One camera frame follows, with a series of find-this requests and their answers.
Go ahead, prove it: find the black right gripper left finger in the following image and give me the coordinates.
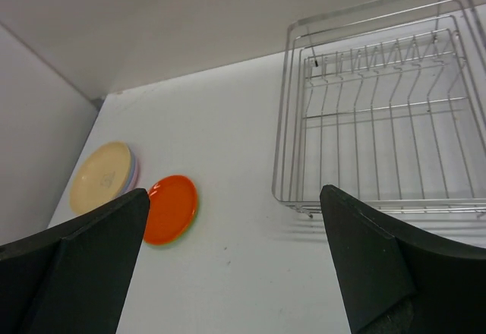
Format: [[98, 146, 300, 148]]
[[1, 188, 150, 333]]

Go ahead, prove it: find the beige plate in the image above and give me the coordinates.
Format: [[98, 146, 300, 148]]
[[69, 141, 134, 215]]

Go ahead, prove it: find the orange translucent plate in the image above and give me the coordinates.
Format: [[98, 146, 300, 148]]
[[144, 175, 198, 246]]

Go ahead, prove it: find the green plate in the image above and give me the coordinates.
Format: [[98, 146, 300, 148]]
[[144, 197, 199, 250]]

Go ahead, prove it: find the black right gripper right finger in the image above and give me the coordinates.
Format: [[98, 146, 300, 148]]
[[320, 184, 485, 333]]

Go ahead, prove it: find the blue plate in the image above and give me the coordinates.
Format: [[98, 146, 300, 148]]
[[121, 147, 138, 198]]

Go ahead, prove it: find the chrome wire dish rack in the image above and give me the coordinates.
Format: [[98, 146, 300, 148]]
[[271, 0, 485, 219]]

